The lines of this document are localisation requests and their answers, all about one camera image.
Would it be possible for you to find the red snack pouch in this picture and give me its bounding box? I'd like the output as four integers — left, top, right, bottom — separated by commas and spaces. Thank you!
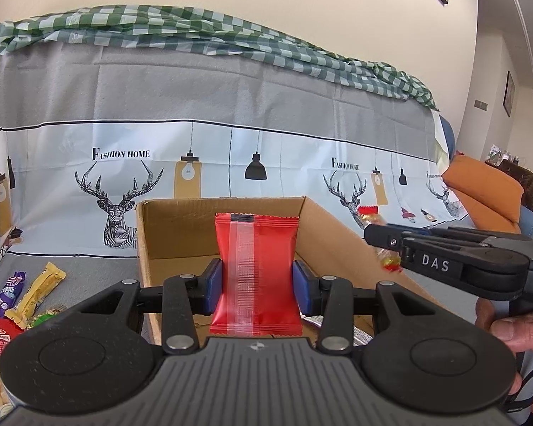
210, 213, 302, 338

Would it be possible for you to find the red-ended clear nut bar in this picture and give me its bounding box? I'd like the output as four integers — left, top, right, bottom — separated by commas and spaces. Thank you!
357, 205, 402, 273

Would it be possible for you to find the person right hand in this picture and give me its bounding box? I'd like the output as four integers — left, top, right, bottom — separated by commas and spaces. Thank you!
475, 298, 533, 413

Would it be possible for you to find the brown cardboard box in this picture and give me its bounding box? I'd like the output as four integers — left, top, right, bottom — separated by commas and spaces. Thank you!
136, 197, 428, 342

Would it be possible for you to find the orange cushion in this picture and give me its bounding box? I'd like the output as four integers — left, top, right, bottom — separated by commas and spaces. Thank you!
442, 154, 524, 234

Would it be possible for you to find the yellow wafer bar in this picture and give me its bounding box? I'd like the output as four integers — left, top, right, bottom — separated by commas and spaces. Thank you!
4, 262, 66, 330

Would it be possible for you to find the purple chocolate bar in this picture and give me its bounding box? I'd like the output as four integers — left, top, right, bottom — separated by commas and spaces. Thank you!
0, 271, 27, 318

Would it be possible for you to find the red tube snack pack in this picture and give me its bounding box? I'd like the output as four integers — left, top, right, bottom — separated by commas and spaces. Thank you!
0, 318, 24, 356

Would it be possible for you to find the deer print sofa cover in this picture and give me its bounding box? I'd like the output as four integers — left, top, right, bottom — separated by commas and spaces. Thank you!
0, 42, 467, 256

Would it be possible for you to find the green checkered cloth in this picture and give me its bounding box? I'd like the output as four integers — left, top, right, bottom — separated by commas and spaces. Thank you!
0, 5, 436, 110

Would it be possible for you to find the small framed wall picture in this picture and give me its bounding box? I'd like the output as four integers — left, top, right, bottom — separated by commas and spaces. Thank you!
502, 71, 515, 118

